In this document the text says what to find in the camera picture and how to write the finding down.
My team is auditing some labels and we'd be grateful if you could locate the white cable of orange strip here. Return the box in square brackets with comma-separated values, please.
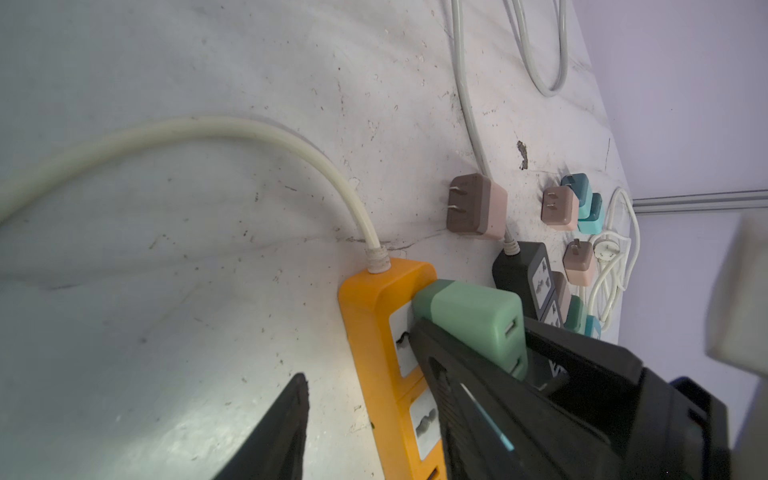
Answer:
[0, 116, 392, 275]

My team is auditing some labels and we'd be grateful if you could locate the teal plug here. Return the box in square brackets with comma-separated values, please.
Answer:
[578, 193, 605, 235]
[560, 173, 593, 220]

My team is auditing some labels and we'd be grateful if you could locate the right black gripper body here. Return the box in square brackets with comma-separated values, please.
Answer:
[611, 368, 731, 479]

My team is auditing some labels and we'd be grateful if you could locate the pink plug black strip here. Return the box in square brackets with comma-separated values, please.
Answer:
[540, 186, 579, 231]
[562, 239, 597, 287]

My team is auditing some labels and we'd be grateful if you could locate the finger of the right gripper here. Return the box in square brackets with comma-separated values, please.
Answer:
[524, 318, 643, 420]

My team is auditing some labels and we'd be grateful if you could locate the green plug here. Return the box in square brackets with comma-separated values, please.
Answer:
[412, 279, 528, 380]
[564, 295, 587, 335]

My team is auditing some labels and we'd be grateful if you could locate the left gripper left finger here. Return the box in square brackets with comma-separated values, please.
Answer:
[214, 373, 309, 480]

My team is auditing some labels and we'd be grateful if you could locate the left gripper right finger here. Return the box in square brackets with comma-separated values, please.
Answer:
[409, 319, 623, 479]

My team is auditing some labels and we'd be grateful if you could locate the white cable of blue strip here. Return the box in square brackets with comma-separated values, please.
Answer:
[584, 187, 642, 331]

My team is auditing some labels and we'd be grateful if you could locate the black power strip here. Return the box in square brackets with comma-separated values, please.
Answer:
[492, 242, 563, 327]

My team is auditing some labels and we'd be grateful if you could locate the blue power strip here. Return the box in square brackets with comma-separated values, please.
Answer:
[584, 315, 602, 339]

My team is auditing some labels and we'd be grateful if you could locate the orange power strip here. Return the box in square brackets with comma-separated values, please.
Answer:
[338, 259, 447, 479]

